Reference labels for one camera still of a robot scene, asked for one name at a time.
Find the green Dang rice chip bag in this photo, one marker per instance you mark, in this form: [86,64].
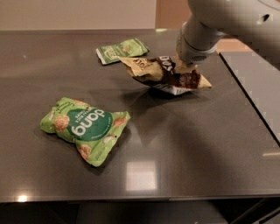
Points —
[93,130]

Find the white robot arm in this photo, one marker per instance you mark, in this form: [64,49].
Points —
[256,23]

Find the brown Late July chip bag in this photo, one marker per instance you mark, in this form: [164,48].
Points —
[159,73]

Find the green jalapeno chip bag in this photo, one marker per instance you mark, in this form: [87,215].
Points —
[109,54]

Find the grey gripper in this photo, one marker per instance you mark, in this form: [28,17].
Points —
[190,52]

